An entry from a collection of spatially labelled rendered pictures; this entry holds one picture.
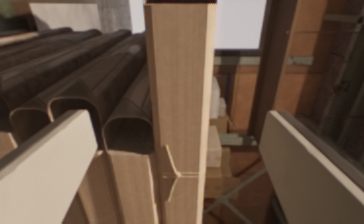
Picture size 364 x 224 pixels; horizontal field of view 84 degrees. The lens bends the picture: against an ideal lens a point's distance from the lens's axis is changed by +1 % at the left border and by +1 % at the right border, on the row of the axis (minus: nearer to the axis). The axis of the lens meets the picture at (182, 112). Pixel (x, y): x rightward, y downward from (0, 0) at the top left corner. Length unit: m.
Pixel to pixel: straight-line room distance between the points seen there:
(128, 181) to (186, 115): 0.09
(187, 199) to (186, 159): 0.05
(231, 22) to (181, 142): 4.38
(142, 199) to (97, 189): 0.05
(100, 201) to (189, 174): 0.10
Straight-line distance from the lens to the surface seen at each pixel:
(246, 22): 4.59
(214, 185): 2.18
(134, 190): 0.21
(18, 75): 0.27
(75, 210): 0.28
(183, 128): 0.16
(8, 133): 0.24
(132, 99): 0.19
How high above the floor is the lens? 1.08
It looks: 1 degrees down
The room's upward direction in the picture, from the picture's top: 90 degrees clockwise
